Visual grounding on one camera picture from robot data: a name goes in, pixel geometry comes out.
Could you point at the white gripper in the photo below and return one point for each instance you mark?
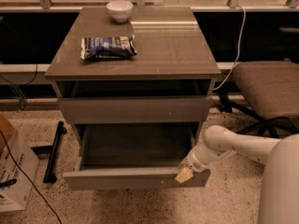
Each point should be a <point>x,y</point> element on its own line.
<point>194,164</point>

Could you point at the grey drawer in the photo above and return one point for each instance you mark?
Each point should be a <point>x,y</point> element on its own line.
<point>134,110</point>
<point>133,156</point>

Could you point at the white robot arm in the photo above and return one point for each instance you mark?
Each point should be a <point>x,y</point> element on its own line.
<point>279,199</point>

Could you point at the grey top drawer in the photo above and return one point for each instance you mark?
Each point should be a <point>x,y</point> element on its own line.
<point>134,110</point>

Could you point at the grey drawer cabinet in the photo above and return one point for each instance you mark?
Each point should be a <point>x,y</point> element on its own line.
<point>173,58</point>

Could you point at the blue snack bag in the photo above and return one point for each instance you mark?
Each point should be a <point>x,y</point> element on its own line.
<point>107,47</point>

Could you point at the cardboard box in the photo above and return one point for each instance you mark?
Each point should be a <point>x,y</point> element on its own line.
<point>15,157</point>

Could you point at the white ceramic bowl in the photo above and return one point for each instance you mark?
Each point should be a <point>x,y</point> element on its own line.
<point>120,10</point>

